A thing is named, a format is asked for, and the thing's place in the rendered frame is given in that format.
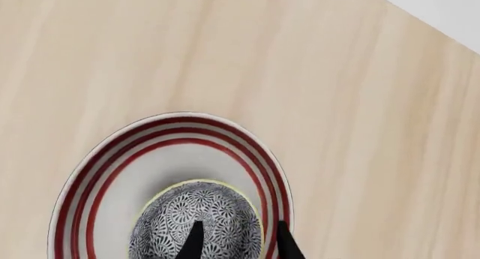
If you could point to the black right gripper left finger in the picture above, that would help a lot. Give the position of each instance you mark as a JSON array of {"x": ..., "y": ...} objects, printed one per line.
[{"x": 192, "y": 243}]

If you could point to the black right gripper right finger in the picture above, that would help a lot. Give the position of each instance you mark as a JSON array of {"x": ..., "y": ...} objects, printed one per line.
[{"x": 289, "y": 243}]

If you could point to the black white patterned bowl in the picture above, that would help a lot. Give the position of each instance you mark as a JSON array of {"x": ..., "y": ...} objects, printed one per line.
[{"x": 210, "y": 211}]

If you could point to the white plate with red rings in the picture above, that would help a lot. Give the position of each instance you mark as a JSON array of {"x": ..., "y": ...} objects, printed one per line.
[{"x": 123, "y": 169}]

